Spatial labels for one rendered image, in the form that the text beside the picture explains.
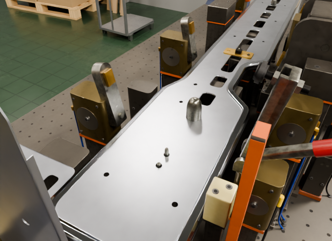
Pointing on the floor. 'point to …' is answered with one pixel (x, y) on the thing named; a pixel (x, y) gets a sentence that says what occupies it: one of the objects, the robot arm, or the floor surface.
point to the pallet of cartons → (56, 2)
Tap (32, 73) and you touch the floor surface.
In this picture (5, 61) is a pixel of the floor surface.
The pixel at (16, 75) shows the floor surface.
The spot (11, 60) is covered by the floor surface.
